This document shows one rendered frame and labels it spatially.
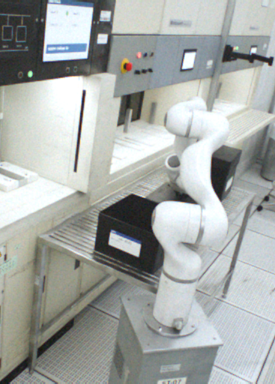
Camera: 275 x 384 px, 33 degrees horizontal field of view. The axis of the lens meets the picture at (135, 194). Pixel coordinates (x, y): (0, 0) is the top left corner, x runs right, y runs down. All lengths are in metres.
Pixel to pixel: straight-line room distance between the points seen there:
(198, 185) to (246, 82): 3.40
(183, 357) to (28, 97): 1.33
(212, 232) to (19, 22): 0.90
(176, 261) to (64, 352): 1.26
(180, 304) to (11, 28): 1.02
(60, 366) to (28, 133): 1.16
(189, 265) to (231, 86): 3.55
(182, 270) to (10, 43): 0.89
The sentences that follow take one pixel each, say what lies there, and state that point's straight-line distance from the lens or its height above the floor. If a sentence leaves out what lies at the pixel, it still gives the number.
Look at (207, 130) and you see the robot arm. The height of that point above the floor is 1.35.
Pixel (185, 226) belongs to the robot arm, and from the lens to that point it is 1.39.
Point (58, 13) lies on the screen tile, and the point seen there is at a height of 1.63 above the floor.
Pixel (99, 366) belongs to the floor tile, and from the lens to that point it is 2.52.
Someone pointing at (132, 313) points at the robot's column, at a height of 0.76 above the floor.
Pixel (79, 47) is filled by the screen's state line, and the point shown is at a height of 1.51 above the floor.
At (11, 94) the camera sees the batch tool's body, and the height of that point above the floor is 1.22.
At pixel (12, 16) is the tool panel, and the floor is 1.61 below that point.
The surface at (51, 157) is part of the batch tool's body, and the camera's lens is 2.22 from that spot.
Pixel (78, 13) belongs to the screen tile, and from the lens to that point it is 1.87.
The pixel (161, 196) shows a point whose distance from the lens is 2.28.
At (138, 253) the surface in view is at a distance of 1.82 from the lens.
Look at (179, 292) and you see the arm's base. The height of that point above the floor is 0.91.
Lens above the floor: 1.74
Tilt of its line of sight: 23 degrees down
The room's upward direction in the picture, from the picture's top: 10 degrees clockwise
